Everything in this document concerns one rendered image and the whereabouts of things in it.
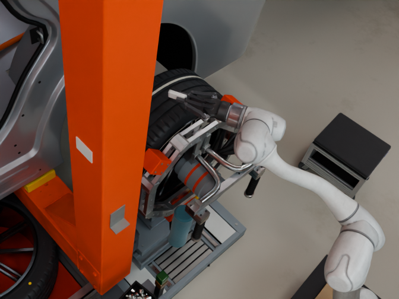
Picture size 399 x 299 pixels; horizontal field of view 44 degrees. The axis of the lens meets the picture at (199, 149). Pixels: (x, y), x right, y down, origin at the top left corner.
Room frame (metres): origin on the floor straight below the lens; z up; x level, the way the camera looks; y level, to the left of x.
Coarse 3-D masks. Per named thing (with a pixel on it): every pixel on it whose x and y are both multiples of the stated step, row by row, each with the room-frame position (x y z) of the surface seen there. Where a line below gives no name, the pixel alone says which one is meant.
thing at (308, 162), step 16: (336, 128) 2.24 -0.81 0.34; (352, 128) 2.28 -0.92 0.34; (320, 144) 2.08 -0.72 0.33; (336, 144) 2.11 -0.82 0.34; (352, 144) 2.14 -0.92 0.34; (368, 144) 2.18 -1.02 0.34; (384, 144) 2.21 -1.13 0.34; (304, 160) 2.10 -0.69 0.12; (320, 160) 2.15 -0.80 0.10; (336, 160) 2.01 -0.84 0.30; (352, 160) 2.01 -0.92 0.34; (368, 160) 2.04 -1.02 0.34; (336, 176) 2.01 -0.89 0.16; (352, 176) 2.08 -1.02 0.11; (368, 176) 1.93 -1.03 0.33; (352, 192) 1.92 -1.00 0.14
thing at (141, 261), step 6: (192, 222) 1.41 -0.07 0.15; (192, 228) 1.41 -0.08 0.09; (162, 240) 1.26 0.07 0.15; (156, 246) 1.21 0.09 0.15; (162, 246) 1.22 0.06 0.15; (168, 246) 1.24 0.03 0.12; (150, 252) 1.17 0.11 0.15; (156, 252) 1.17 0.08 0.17; (162, 252) 1.21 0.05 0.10; (132, 258) 1.12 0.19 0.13; (138, 258) 1.12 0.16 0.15; (144, 258) 1.13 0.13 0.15; (150, 258) 1.13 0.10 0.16; (138, 264) 1.09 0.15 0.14; (144, 264) 1.10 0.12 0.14
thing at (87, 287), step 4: (88, 284) 0.82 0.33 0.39; (84, 288) 0.80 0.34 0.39; (88, 288) 0.81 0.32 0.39; (92, 288) 0.81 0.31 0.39; (76, 292) 0.77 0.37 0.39; (80, 292) 0.78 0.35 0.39; (84, 292) 0.78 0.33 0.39; (88, 292) 0.79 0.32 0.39; (92, 292) 0.80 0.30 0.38; (96, 292) 0.82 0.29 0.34; (72, 296) 0.75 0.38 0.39; (76, 296) 0.76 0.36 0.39; (80, 296) 0.76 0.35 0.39; (84, 296) 0.77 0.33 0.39; (88, 296) 0.78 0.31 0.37; (92, 296) 0.80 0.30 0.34; (96, 296) 0.81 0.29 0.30
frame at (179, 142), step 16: (192, 128) 1.26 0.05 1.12; (208, 128) 1.28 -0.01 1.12; (224, 128) 1.37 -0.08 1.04; (176, 144) 1.17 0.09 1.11; (192, 144) 1.21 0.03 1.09; (176, 160) 1.14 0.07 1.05; (208, 160) 1.44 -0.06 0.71; (144, 176) 1.08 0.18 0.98; (160, 176) 1.07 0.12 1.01; (144, 192) 1.08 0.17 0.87; (176, 192) 1.28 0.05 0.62; (192, 192) 1.30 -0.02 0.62; (144, 208) 1.04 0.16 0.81; (160, 208) 1.13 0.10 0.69
